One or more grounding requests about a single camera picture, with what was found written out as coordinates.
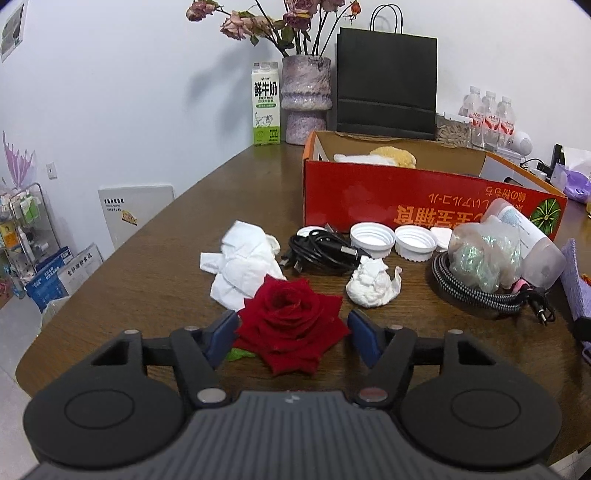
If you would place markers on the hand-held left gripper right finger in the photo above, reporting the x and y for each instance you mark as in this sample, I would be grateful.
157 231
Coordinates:
364 341

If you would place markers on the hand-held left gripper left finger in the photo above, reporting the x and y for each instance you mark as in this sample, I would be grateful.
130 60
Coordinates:
221 337

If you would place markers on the red rose flower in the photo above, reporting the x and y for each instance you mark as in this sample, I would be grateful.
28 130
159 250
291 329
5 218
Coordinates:
286 318

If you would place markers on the red cardboard box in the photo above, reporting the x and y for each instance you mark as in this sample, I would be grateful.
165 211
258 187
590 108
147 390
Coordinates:
369 194

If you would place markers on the wooden desktop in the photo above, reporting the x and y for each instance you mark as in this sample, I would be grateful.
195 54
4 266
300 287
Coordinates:
152 277

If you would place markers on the small crumpled white tissue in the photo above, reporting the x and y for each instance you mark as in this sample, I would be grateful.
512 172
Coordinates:
371 286

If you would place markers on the large crumpled white tissue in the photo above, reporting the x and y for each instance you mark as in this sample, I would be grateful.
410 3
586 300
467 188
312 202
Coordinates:
240 267

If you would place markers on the white plastic bottle cap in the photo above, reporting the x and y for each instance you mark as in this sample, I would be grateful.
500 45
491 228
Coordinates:
415 244
371 240
304 230

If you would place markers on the white flat lid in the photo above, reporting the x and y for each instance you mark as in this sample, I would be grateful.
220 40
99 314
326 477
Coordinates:
443 237

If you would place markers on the clear bag of glitter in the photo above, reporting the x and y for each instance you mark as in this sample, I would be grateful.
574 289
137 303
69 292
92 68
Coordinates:
480 258

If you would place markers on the white printed cardboard box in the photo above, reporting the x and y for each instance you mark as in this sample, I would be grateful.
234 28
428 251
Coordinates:
83 270

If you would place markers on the white cloth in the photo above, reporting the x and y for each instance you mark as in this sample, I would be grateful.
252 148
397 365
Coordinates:
353 158

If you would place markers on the blue cardboard box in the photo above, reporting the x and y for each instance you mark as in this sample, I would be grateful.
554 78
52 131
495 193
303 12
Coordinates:
46 281

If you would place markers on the yellow plush toy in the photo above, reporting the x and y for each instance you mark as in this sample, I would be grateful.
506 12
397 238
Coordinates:
397 157

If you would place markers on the translucent plastic bottle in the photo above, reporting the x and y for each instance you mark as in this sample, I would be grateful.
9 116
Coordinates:
540 258

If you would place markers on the metal storage rack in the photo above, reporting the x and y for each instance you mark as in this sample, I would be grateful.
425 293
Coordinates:
23 230

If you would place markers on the clear container of wooden pegs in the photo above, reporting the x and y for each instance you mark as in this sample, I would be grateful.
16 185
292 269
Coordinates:
452 131

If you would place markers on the green white milk carton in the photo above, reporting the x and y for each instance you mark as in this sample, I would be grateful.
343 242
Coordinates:
266 106

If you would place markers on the white power strip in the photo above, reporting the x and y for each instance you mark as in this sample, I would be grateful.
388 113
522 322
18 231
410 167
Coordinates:
535 168

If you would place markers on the purple speckled vase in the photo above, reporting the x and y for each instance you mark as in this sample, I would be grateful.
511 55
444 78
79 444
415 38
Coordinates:
305 97

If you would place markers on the white round device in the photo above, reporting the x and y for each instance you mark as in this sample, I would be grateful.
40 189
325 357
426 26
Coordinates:
521 143

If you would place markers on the clear water bottle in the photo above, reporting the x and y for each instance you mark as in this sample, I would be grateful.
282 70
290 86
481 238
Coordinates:
506 117
489 113
471 110

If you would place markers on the black paper bag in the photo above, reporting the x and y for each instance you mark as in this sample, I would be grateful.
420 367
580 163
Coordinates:
387 83

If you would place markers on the purple tissue pack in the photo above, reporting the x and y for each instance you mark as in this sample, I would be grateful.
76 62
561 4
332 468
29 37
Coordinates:
575 182

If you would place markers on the purple feather decoration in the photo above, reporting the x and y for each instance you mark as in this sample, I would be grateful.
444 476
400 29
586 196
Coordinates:
18 161

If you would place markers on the dried pink roses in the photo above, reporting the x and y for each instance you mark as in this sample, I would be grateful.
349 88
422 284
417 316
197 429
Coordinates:
295 18

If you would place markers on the white wall panel box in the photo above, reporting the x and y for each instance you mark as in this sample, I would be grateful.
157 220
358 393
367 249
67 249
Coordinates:
134 212

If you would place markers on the white wall outlet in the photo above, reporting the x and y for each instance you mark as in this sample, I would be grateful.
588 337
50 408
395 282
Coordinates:
52 170

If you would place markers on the wall poster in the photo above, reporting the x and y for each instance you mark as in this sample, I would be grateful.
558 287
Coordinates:
11 30

